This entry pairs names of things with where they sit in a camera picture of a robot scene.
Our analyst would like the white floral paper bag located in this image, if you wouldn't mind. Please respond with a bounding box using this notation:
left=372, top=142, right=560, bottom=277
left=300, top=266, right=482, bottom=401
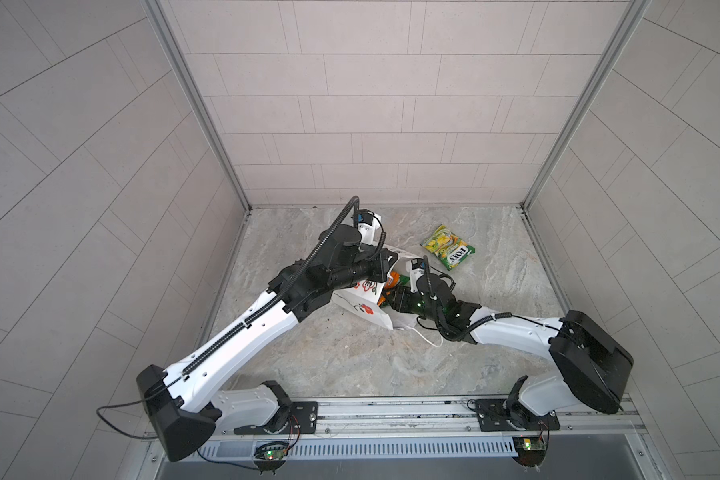
left=331, top=246, right=418, bottom=331

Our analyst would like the circuit board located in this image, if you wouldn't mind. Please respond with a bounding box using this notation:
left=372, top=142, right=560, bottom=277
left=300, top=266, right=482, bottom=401
left=512, top=437, right=547, bottom=468
left=253, top=441, right=290, bottom=474

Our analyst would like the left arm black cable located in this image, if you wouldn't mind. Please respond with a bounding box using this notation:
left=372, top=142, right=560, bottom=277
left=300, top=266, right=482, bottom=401
left=95, top=195, right=388, bottom=442

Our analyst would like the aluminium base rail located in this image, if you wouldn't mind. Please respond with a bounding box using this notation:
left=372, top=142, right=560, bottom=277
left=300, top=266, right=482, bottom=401
left=210, top=392, right=647, bottom=440

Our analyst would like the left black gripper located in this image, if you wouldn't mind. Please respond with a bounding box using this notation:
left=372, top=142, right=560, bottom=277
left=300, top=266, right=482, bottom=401
left=323, top=248, right=400, bottom=293

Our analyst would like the right circuit board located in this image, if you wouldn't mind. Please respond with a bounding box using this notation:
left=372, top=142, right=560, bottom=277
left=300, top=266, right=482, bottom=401
left=512, top=437, right=547, bottom=468

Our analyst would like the left circuit board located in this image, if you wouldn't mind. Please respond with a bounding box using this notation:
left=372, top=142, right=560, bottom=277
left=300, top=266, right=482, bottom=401
left=253, top=441, right=290, bottom=474

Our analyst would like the green Fox's candy pack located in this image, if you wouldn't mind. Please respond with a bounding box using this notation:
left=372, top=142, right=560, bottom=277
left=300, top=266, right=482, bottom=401
left=420, top=225, right=476, bottom=271

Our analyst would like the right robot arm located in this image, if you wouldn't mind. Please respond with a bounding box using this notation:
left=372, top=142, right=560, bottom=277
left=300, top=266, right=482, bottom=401
left=382, top=278, right=634, bottom=431

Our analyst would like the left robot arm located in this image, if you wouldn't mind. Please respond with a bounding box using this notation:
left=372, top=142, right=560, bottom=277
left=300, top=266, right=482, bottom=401
left=136, top=210, right=398, bottom=461

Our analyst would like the orange Fox's candy pack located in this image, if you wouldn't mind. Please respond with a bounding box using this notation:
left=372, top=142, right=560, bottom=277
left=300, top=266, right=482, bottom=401
left=377, top=271, right=410, bottom=307

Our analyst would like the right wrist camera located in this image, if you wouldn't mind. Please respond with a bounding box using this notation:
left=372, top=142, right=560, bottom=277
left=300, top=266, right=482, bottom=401
left=406, top=258, right=430, bottom=294

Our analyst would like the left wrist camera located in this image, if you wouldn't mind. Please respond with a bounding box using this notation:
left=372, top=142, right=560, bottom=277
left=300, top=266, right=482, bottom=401
left=357, top=209, right=382, bottom=245

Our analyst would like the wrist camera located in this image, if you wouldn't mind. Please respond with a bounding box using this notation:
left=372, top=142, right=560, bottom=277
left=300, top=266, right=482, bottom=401
left=406, top=258, right=430, bottom=294
left=357, top=209, right=382, bottom=245

